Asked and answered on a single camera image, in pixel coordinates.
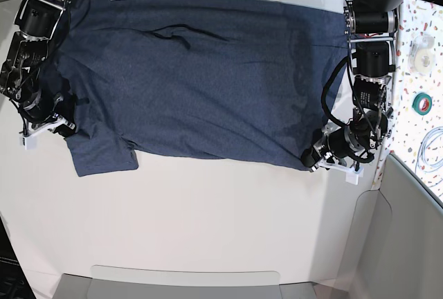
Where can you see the dark blue t-shirt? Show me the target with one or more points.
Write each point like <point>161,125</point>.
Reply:
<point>208,79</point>

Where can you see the grey chair at bottom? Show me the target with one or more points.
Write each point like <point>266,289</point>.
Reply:
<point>117,282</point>

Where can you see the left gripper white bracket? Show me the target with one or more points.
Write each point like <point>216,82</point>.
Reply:
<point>335,148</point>

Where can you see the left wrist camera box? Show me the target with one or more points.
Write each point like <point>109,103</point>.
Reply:
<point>352,176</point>

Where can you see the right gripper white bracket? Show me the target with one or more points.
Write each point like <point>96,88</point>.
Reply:
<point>43,112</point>

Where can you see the green tape roll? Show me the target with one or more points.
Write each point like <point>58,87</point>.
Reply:
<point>422,104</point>

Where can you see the grey chair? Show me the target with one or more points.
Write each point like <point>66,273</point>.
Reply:
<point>117,282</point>
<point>394,248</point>

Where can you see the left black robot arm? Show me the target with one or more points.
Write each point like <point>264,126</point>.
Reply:
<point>371,27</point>

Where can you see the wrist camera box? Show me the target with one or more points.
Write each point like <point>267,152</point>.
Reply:
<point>28,142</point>
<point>352,176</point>

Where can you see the terrazzo patterned side table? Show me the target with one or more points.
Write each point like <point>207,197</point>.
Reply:
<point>416,140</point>

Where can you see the grey chair at right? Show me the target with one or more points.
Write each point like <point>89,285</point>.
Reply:
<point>394,248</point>

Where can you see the clear tape roll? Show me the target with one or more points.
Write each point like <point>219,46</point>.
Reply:
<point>421,59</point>

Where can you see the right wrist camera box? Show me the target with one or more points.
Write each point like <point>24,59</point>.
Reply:
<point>28,142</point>

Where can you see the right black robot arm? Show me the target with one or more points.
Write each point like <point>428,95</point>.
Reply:
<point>31,47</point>

